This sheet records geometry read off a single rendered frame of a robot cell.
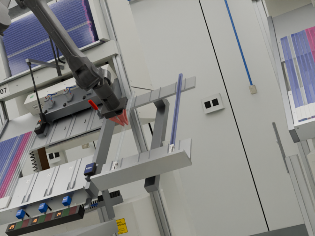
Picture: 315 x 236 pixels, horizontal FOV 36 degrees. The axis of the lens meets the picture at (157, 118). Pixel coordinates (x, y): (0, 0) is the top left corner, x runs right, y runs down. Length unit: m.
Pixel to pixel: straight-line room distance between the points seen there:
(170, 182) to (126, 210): 0.41
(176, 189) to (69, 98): 0.80
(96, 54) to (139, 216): 0.81
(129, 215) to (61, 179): 0.34
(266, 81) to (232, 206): 0.96
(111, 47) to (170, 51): 1.51
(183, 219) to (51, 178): 0.59
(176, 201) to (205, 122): 1.96
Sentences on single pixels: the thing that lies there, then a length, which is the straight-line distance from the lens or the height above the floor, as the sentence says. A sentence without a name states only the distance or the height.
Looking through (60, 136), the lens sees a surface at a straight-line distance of 2.22.
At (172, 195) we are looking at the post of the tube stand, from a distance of 1.75.
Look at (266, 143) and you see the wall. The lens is 3.56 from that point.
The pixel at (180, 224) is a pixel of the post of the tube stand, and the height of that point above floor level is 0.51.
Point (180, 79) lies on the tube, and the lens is 1.87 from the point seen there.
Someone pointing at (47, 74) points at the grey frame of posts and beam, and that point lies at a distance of 2.49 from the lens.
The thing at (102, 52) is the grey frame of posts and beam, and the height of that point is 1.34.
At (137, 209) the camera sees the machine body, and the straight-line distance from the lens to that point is 2.12.
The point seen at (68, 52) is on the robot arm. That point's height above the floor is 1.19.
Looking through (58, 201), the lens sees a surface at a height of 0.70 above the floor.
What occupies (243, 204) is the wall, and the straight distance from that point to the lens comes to 3.64.
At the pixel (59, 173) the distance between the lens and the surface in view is 2.01.
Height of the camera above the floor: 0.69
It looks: 7 degrees up
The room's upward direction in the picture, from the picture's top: 16 degrees counter-clockwise
